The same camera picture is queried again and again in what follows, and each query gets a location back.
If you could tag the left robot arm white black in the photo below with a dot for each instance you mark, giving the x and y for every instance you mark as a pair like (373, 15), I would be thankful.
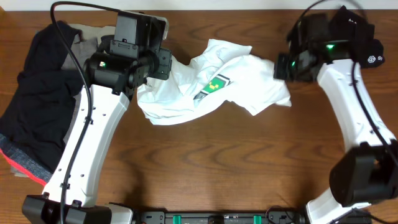
(70, 195)

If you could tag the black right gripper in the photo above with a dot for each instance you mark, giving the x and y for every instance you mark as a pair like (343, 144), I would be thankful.
(280, 72)

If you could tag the grey folded garment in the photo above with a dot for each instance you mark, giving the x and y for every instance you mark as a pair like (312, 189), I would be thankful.
(83, 50)

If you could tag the black garment with red trim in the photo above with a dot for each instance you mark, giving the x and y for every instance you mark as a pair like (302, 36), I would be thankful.
(37, 123)

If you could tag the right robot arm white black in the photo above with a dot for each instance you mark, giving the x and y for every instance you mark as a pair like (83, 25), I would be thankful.
(367, 173)

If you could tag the black folded garment with logo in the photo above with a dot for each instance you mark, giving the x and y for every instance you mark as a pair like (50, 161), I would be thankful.
(346, 25)

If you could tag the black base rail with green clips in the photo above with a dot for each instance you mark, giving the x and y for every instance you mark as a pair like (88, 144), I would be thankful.
(272, 216)

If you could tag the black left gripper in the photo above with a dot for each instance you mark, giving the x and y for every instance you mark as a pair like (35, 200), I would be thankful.
(163, 55)

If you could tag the white t-shirt with green logo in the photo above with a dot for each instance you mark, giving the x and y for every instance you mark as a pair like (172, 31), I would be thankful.
(223, 72)

